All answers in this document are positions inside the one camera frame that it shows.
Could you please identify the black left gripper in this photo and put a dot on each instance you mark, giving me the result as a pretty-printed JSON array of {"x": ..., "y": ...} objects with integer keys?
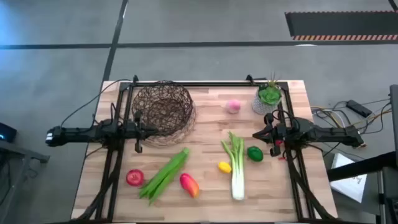
[{"x": 133, "y": 130}]

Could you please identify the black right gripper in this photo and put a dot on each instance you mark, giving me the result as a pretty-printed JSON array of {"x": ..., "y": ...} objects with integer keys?
[{"x": 283, "y": 133}]

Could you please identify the green lime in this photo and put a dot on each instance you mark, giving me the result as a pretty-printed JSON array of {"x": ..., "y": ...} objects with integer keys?
[{"x": 255, "y": 154}]

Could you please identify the pink peach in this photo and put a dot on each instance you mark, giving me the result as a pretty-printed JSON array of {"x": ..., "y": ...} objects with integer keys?
[{"x": 233, "y": 106}]

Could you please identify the white and green celery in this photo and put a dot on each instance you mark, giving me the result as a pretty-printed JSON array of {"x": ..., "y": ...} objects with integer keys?
[{"x": 237, "y": 168}]

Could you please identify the red tomato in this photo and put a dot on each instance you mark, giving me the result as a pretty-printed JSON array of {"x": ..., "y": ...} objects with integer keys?
[{"x": 135, "y": 178}]

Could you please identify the yellow lemon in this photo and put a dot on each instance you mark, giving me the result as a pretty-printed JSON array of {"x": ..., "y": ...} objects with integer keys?
[{"x": 224, "y": 167}]

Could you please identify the red and orange mango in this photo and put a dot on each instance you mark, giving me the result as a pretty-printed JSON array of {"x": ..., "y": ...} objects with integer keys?
[{"x": 189, "y": 185}]

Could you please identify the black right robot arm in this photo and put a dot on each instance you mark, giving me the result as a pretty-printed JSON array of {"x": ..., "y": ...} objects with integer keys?
[{"x": 326, "y": 133}]

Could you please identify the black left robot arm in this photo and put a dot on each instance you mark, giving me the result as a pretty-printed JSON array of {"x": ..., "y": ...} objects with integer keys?
[{"x": 77, "y": 134}]

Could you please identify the succulent in white patterned pot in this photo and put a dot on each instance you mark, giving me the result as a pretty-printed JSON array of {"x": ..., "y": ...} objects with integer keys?
[{"x": 268, "y": 97}]

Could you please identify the black power adapter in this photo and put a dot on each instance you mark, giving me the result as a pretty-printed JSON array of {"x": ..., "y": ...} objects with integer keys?
[{"x": 359, "y": 108}]

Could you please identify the white paper sheet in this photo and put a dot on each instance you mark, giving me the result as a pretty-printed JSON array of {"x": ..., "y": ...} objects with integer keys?
[{"x": 349, "y": 183}]

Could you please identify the grey metal cart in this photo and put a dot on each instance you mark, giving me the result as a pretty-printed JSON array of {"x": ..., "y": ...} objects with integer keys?
[{"x": 21, "y": 152}]

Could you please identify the black hazard-striped floor mat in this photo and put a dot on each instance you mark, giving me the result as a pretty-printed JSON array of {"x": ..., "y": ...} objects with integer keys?
[{"x": 342, "y": 25}]

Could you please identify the black device with blue light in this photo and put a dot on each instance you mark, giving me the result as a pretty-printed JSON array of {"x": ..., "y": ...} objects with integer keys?
[{"x": 7, "y": 133}]

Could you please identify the black aluminium table frame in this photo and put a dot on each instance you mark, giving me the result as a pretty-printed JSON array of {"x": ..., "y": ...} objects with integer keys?
[{"x": 202, "y": 84}]

